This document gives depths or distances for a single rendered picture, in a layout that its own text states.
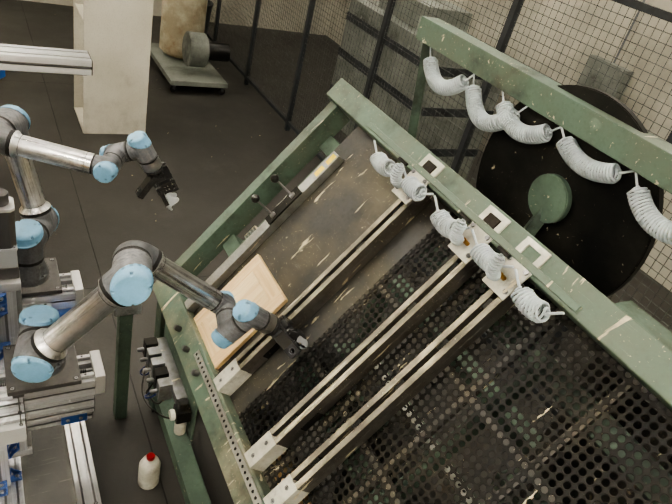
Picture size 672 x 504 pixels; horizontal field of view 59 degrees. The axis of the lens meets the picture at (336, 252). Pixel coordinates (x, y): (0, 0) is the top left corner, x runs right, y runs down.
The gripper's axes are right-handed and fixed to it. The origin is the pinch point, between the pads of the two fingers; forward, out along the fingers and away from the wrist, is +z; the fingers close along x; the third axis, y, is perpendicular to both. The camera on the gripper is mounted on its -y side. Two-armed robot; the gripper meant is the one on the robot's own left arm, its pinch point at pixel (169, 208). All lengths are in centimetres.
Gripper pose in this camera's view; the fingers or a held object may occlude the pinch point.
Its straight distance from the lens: 252.4
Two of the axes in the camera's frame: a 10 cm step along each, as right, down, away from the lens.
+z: 2.0, 6.8, 7.0
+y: 8.8, -4.4, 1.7
